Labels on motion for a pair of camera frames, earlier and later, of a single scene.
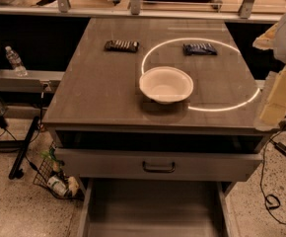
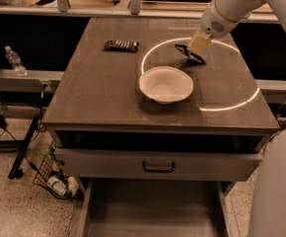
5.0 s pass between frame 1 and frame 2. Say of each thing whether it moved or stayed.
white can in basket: stayed
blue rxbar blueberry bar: moved
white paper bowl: stayed
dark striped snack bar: stayed
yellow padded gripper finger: moved
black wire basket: stayed
